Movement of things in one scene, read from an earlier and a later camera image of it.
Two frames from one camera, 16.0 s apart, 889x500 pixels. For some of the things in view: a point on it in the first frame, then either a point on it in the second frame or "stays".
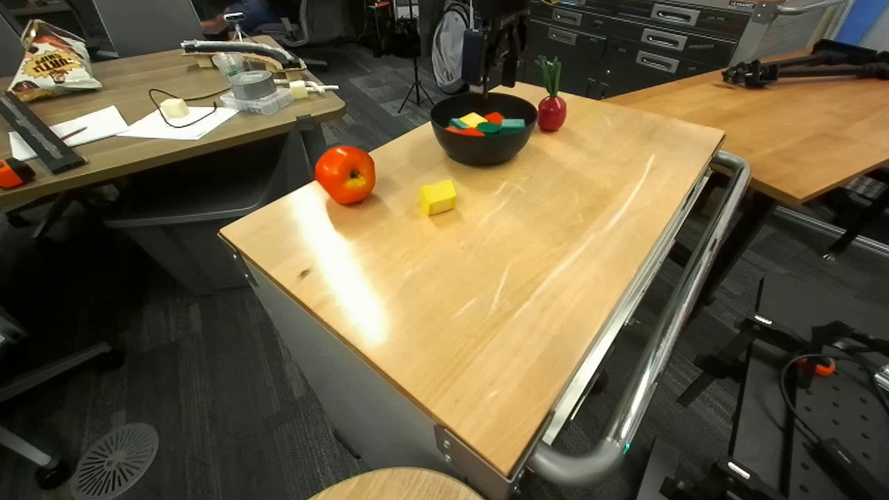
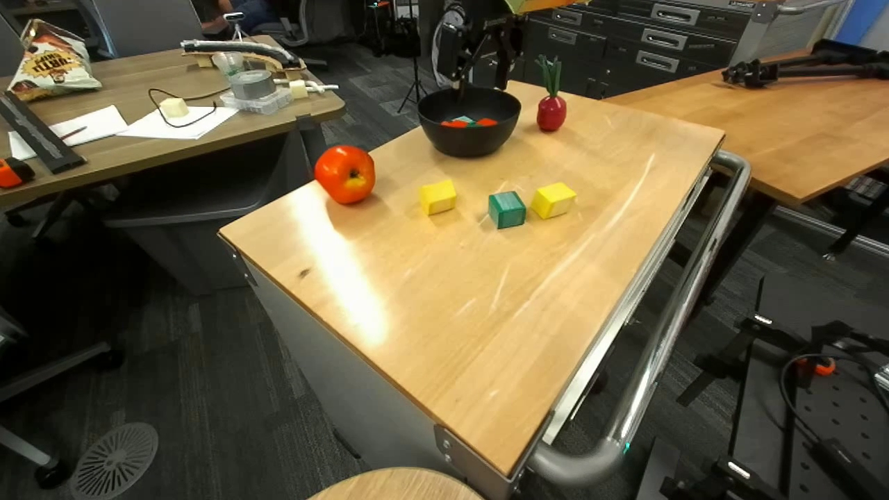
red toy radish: [551, 108] stays
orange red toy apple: [344, 170] stays
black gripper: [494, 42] to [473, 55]
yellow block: [440, 198] stays
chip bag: [51, 63] stays
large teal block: [511, 126] to [507, 209]
